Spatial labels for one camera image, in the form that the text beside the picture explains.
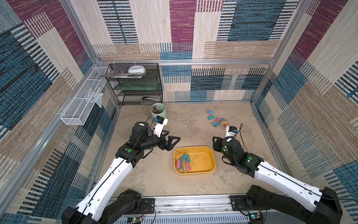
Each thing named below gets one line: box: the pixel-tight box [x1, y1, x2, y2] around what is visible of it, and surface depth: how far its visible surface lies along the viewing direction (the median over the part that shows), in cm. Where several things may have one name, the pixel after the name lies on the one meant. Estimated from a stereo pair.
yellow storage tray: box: [174, 145, 216, 175], surface depth 91 cm
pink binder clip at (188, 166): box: [184, 162, 192, 172], surface depth 87 cm
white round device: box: [127, 64, 146, 76], surface depth 91 cm
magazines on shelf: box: [100, 66, 147, 79], surface depth 91 cm
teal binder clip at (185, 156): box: [179, 153, 191, 166], surface depth 89 cm
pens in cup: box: [149, 105, 159, 114], surface depth 96 cm
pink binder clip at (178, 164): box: [176, 158, 181, 169], surface depth 86 cm
